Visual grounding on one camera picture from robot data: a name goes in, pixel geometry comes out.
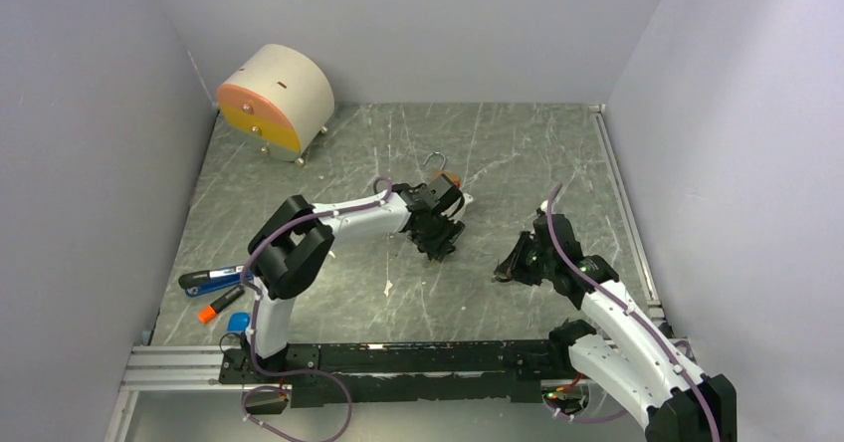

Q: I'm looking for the large brass padlock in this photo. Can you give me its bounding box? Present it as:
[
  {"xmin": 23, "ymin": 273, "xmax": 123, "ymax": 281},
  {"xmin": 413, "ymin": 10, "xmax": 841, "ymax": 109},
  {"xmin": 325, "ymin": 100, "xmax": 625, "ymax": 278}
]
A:
[{"xmin": 422, "ymin": 151, "xmax": 463, "ymax": 188}]

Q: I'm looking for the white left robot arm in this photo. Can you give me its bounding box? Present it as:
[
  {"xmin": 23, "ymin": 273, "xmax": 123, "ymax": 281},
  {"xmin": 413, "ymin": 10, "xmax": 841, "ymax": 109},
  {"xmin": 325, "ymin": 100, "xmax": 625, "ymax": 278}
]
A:
[{"xmin": 241, "ymin": 174, "xmax": 474, "ymax": 382}]

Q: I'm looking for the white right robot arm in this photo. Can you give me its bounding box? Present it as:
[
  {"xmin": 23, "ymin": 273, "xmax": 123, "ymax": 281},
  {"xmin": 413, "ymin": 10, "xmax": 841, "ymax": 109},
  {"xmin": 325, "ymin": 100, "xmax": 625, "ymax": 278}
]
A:
[{"xmin": 494, "ymin": 210, "xmax": 738, "ymax": 441}]

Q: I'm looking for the round cream drawer cabinet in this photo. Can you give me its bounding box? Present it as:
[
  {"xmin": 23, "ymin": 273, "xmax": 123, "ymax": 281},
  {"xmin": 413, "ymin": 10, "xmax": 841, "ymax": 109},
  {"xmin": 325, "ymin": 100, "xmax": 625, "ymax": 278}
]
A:
[{"xmin": 216, "ymin": 44, "xmax": 335, "ymax": 166}]

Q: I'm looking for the blue round cap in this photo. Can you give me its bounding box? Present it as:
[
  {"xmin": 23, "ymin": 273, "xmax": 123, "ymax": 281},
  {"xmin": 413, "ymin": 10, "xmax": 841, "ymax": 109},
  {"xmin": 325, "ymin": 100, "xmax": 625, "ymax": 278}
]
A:
[{"xmin": 226, "ymin": 312, "xmax": 251, "ymax": 333}]

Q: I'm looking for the orange black marker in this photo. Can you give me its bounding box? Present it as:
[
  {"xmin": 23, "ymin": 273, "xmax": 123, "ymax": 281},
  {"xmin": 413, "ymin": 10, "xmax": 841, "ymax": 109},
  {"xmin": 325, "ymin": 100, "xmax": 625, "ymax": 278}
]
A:
[{"xmin": 197, "ymin": 285, "xmax": 245, "ymax": 325}]

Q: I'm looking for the blue usb stick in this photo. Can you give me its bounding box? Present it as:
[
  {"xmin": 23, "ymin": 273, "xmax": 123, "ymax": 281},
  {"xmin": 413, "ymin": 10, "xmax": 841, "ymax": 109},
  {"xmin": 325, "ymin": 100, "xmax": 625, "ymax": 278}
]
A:
[{"xmin": 177, "ymin": 265, "xmax": 244, "ymax": 298}]

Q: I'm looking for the black base frame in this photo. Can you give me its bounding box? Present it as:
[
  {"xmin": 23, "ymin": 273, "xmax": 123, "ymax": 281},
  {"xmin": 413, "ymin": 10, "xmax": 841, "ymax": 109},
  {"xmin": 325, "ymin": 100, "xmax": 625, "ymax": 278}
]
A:
[{"xmin": 218, "ymin": 339, "xmax": 602, "ymax": 415}]

